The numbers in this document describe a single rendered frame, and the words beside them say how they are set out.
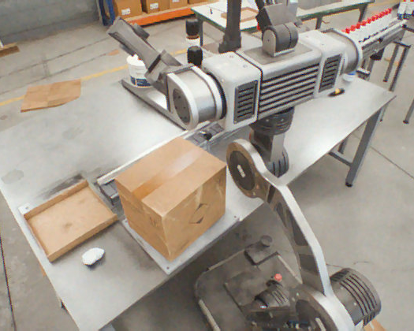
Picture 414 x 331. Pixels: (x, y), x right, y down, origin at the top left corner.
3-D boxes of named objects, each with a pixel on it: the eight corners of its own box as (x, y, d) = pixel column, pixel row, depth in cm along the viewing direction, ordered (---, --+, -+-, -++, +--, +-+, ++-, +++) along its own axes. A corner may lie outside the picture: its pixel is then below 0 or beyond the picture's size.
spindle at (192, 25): (194, 57, 221) (192, 16, 201) (203, 62, 216) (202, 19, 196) (184, 62, 217) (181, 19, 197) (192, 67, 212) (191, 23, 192)
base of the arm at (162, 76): (169, 113, 88) (165, 73, 80) (157, 100, 93) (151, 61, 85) (197, 104, 91) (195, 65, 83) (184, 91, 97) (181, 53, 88)
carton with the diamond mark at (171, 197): (183, 184, 144) (178, 135, 125) (225, 213, 132) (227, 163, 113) (128, 226, 128) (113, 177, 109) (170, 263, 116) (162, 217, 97)
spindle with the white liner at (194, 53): (197, 91, 193) (195, 42, 172) (207, 97, 188) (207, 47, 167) (185, 97, 188) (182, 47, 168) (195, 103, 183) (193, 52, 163)
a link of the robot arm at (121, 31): (98, 30, 117) (114, 7, 115) (124, 49, 127) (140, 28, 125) (153, 87, 91) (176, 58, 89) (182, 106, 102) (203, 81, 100)
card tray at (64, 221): (88, 184, 147) (86, 178, 144) (118, 219, 133) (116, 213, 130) (25, 220, 133) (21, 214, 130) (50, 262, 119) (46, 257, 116)
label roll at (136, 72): (169, 76, 206) (167, 54, 196) (150, 91, 194) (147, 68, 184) (144, 68, 214) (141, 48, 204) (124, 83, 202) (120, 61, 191)
